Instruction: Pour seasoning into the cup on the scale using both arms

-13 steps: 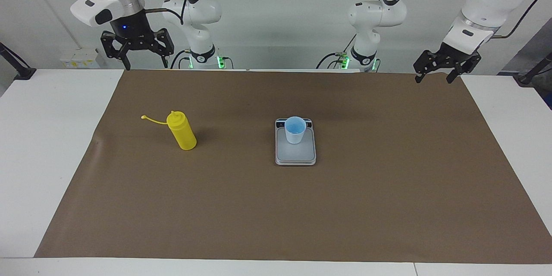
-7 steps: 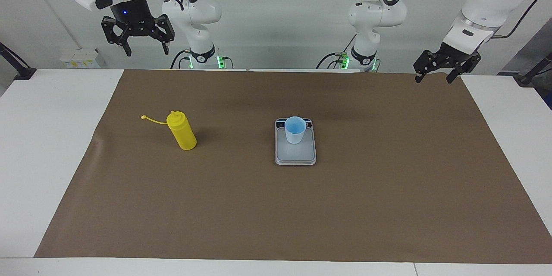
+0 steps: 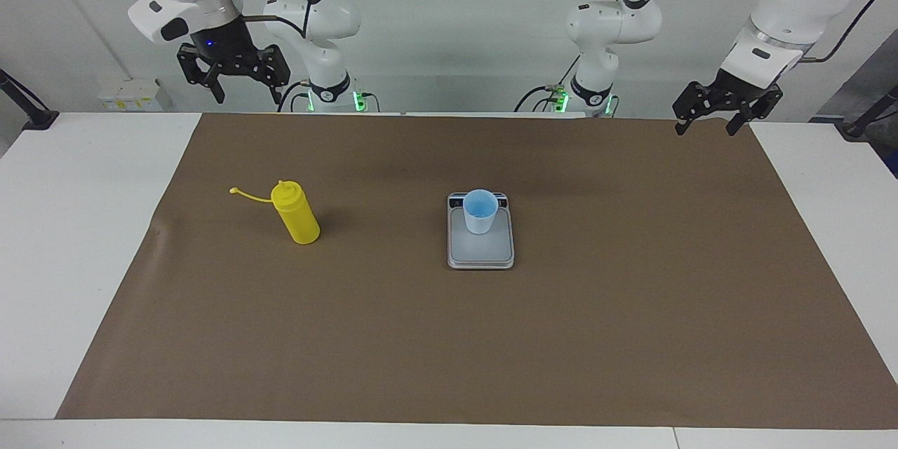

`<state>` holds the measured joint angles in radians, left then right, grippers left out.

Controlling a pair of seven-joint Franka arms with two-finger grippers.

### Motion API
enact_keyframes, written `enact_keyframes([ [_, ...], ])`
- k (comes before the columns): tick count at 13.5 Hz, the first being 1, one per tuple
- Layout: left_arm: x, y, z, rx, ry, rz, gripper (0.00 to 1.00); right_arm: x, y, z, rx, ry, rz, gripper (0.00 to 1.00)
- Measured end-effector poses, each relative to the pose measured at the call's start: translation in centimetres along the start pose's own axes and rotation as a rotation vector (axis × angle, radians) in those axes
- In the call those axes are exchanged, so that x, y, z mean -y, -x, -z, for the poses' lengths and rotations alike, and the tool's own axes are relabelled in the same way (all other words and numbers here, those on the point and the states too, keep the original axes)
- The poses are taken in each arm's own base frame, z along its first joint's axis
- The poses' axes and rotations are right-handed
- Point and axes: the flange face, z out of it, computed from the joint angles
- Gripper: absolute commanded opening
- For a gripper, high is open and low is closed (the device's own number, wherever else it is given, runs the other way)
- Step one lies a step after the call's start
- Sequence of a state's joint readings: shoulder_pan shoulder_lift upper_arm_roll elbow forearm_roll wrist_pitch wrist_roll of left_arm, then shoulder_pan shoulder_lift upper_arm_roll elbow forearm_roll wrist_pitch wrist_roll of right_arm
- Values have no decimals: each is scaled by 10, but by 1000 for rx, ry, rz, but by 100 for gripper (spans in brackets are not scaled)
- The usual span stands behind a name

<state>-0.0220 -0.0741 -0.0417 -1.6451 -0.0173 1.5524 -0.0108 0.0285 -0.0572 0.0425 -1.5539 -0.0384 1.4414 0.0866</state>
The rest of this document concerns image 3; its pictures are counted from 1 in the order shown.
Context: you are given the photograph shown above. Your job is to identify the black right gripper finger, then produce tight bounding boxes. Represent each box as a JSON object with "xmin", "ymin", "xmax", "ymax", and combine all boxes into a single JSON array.
[
  {"xmin": 177, "ymin": 43, "xmax": 227, "ymax": 105},
  {"xmin": 251, "ymin": 44, "xmax": 291, "ymax": 105}
]

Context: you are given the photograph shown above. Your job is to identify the yellow squeeze bottle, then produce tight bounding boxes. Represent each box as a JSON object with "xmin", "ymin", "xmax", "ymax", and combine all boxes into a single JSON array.
[{"xmin": 229, "ymin": 180, "xmax": 321, "ymax": 246}]

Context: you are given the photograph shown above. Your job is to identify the light blue plastic cup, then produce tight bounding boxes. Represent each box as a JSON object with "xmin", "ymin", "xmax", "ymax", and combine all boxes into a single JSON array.
[{"xmin": 462, "ymin": 189, "xmax": 500, "ymax": 235}]

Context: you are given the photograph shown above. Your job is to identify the black right base cable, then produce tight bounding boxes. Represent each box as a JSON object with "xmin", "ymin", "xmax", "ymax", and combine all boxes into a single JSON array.
[{"xmin": 277, "ymin": 79, "xmax": 313, "ymax": 113}]

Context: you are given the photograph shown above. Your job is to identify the silver digital kitchen scale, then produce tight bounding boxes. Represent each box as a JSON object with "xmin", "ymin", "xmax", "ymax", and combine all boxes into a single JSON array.
[{"xmin": 447, "ymin": 192, "xmax": 515, "ymax": 270}]

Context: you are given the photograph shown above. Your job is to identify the brown paper table mat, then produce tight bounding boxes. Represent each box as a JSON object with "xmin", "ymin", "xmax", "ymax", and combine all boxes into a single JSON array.
[{"xmin": 55, "ymin": 112, "xmax": 898, "ymax": 430}]

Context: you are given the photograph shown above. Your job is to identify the black left base cable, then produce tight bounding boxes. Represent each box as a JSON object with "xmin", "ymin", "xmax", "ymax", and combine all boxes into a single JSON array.
[{"xmin": 514, "ymin": 55, "xmax": 583, "ymax": 113}]

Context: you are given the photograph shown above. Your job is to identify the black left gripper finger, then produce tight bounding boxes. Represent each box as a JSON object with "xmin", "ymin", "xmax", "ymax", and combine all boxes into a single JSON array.
[
  {"xmin": 672, "ymin": 81, "xmax": 716, "ymax": 136},
  {"xmin": 727, "ymin": 93, "xmax": 784, "ymax": 137}
]

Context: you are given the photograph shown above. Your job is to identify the white wall outlet box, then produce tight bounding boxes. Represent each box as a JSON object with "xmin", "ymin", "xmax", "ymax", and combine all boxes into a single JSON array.
[{"xmin": 97, "ymin": 79, "xmax": 163, "ymax": 112}]

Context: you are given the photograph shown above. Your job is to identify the black base cable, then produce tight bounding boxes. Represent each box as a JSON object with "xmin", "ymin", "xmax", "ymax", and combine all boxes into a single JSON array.
[
  {"xmin": 514, "ymin": 55, "xmax": 583, "ymax": 113},
  {"xmin": 277, "ymin": 79, "xmax": 313, "ymax": 113}
]

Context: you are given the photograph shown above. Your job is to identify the black clamp stand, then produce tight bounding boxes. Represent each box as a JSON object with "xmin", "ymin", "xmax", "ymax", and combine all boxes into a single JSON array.
[
  {"xmin": 0, "ymin": 69, "xmax": 60, "ymax": 131},
  {"xmin": 835, "ymin": 84, "xmax": 898, "ymax": 140}
]

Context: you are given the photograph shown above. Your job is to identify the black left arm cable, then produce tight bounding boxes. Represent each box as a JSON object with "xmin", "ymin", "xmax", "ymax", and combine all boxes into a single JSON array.
[{"xmin": 645, "ymin": 0, "xmax": 898, "ymax": 64}]

